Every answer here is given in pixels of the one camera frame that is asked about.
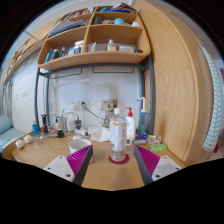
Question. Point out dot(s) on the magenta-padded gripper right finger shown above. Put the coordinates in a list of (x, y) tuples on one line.
[(148, 160)]

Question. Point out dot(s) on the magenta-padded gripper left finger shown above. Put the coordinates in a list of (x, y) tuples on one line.
[(78, 159)]

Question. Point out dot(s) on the clear plastic water bottle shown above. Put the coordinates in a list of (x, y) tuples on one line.
[(118, 136)]

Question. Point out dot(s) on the white cup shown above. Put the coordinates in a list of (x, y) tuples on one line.
[(79, 146)]

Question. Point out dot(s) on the green packet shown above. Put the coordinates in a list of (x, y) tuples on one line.
[(158, 147)]

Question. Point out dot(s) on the pink white packet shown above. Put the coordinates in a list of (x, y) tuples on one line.
[(154, 139)]

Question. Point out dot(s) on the small white oval object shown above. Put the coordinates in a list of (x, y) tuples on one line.
[(77, 137)]

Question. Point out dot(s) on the flat round red coaster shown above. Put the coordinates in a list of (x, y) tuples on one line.
[(125, 161)]

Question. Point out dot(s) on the dark blue box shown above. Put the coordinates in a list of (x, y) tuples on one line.
[(141, 137)]

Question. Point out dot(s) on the small white clock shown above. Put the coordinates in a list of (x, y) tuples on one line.
[(129, 141)]

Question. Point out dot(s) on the white power strip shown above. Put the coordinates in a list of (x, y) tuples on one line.
[(83, 132)]

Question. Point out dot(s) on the black charger block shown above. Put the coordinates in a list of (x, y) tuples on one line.
[(60, 133)]

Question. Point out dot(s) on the white tissue pack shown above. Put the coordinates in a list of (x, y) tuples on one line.
[(100, 134)]

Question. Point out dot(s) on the white charger block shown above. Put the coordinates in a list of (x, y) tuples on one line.
[(71, 125)]

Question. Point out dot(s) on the white pump bottle red top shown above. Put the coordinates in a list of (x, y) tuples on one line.
[(131, 126)]

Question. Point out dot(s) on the blue spray bottle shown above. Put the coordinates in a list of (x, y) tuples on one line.
[(143, 121)]

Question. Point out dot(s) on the black upright shaver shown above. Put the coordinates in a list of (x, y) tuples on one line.
[(44, 124)]

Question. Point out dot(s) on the small blue bottle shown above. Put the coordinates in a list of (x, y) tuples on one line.
[(35, 128)]

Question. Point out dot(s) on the wooden tree figurine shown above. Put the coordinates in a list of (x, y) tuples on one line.
[(110, 106)]

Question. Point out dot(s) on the wooden wardrobe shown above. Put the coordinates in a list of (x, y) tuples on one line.
[(173, 90)]

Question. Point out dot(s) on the light blue bedding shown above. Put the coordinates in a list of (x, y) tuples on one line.
[(8, 133)]

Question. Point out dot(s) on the green striped white towel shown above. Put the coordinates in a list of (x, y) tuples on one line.
[(215, 110)]

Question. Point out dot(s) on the wooden shelf unit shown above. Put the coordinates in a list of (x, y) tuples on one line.
[(96, 58)]

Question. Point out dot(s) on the grey metal desk frame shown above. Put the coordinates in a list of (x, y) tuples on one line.
[(150, 100)]

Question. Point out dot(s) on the long wooden bed rail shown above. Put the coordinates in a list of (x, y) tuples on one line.
[(33, 40)]

